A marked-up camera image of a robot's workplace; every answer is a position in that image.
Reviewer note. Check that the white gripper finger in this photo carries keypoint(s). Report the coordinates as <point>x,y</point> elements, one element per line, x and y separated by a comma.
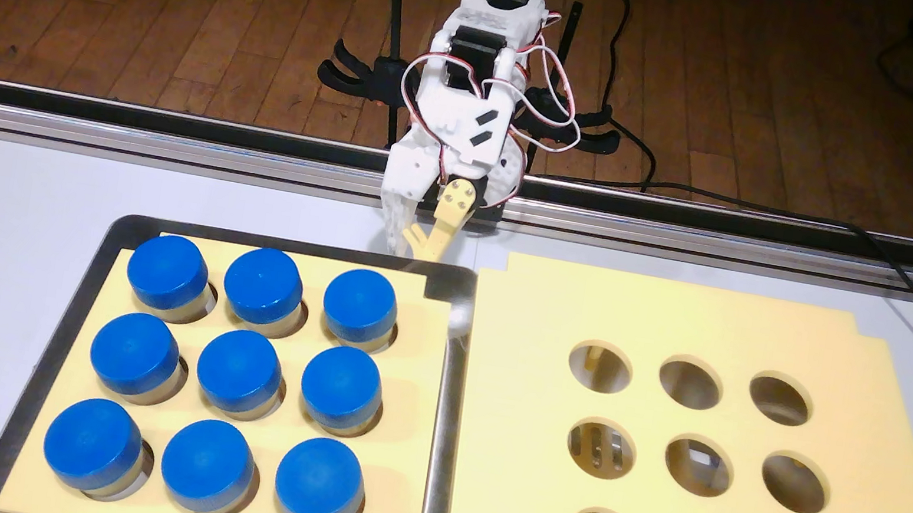
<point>405,187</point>

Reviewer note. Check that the white gripper body with motor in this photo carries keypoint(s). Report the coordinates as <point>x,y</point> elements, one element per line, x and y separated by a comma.
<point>413,174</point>

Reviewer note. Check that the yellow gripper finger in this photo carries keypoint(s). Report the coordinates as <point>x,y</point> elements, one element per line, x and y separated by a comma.
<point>453,207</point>

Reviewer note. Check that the blue capped clear test tube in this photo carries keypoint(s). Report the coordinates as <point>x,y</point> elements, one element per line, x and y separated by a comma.
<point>133,352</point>
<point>91,442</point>
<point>263,283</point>
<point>317,483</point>
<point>359,303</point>
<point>238,369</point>
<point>340,385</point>
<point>207,463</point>
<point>167,269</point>

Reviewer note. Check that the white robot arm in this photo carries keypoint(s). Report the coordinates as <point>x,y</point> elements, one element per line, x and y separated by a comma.
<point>488,29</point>

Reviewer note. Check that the large yellow foam rack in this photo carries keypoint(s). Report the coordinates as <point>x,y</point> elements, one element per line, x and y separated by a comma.
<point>524,409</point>

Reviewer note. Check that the yellow foam rack in tray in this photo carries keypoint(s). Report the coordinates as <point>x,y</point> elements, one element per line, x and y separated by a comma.
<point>402,463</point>

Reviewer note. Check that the metal tray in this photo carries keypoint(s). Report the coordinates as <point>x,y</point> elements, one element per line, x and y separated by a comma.
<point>70,309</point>

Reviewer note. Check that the aluminium table rail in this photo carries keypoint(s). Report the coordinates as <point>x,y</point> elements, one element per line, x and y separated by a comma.
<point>169,145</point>

